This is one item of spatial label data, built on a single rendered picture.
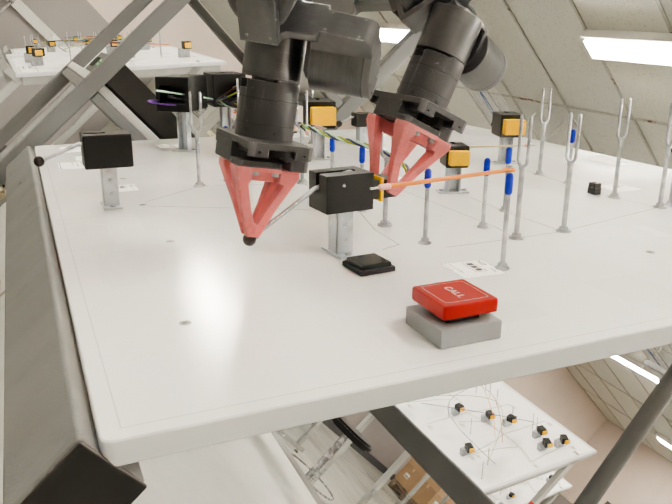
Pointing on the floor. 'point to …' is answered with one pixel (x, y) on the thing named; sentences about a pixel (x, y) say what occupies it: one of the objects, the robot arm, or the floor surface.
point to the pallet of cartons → (430, 491)
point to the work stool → (337, 449)
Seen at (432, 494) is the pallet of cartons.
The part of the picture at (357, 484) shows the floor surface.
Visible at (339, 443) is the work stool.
